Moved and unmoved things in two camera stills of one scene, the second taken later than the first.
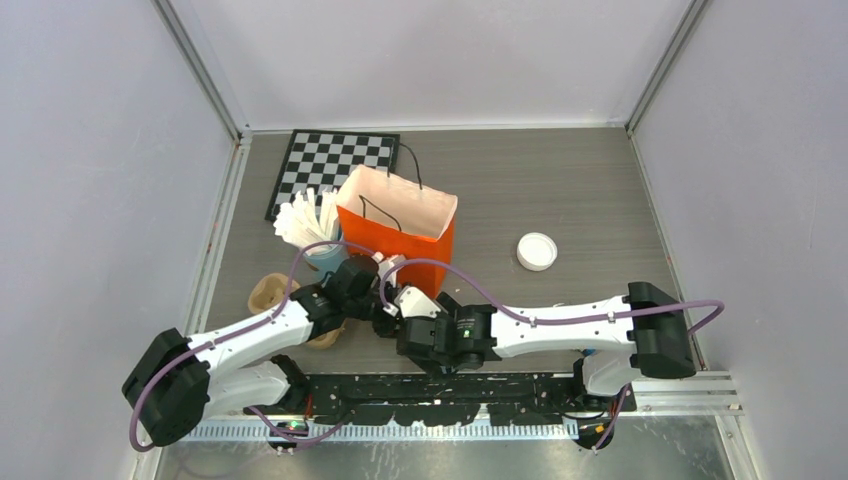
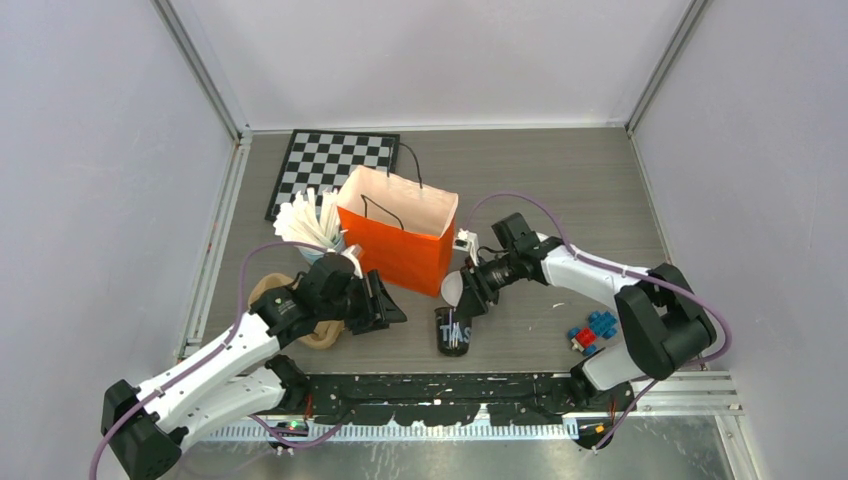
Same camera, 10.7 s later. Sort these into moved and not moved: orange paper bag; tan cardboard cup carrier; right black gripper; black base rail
Moved: right black gripper
Not moved: orange paper bag; tan cardboard cup carrier; black base rail
